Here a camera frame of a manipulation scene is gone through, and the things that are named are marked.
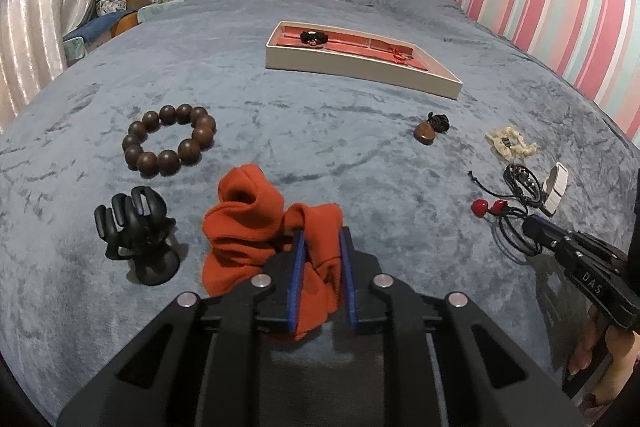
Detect wooden stool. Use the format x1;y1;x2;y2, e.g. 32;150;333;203
111;12;141;38

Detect grey plush blanket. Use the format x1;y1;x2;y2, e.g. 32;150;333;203
0;0;640;427

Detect black hair claw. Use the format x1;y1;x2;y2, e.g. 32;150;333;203
94;187;182;286

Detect white hair clip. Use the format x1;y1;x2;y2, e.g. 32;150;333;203
542;162;570;215

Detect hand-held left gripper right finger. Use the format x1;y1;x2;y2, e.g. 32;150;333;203
339;227;583;427

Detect black cord red bead necklace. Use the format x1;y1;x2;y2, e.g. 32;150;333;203
467;163;551;258

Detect light green cloth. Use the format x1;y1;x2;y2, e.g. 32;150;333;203
137;0;176;20

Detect blue cloth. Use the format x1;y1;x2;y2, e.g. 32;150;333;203
65;14;121;42

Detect brown wooden bead bracelet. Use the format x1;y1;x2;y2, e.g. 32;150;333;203
122;103;217;176

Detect cream hair claw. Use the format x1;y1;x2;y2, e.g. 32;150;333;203
486;126;541;159

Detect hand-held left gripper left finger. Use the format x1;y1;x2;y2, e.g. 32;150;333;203
57;229;308;427

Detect orange fabric scrunchie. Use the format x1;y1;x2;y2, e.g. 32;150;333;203
201;163;346;342

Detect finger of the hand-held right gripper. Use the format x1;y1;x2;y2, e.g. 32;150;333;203
521;214;628;275

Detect beige tray with red lining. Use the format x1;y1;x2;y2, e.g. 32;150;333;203
265;21;463;100

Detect person's right hand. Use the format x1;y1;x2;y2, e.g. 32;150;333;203
567;302;640;410

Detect brown pendant with black cord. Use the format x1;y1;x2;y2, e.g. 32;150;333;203
413;112;450;146

